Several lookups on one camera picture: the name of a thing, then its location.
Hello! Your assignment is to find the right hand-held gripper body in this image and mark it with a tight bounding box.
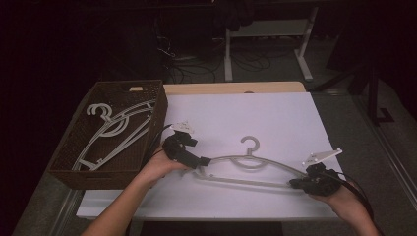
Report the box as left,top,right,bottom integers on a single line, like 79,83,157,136
301,147,344,198

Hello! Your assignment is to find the person's right hand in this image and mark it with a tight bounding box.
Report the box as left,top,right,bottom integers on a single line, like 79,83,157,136
309,182,366,219

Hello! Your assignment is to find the black metal stand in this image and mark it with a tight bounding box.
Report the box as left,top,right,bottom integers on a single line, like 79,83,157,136
311,61,396,128

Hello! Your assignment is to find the tangle of black floor cables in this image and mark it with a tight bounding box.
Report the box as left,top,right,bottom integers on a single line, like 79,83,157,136
152,16,273,84

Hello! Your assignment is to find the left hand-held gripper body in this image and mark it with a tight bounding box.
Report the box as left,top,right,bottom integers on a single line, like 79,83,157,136
162,120,202,170

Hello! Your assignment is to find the person's left hand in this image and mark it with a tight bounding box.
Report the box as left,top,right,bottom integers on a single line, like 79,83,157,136
141,147,190,185

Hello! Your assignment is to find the person's dark clothing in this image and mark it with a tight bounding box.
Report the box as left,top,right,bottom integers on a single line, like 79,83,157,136
140,221,284,236

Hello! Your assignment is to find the grey plastic clothes hanger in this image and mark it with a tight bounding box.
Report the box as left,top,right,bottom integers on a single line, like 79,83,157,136
78,99,157,166
72,102,155,172
193,135,309,190

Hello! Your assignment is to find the white desk frame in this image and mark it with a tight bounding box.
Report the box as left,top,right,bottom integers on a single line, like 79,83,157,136
224,6,315,83

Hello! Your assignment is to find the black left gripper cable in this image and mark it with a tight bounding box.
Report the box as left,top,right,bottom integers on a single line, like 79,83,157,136
142,123,173,165

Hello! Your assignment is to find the brown woven basket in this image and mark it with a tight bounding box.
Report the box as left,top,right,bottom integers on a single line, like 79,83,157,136
47,79,169,191

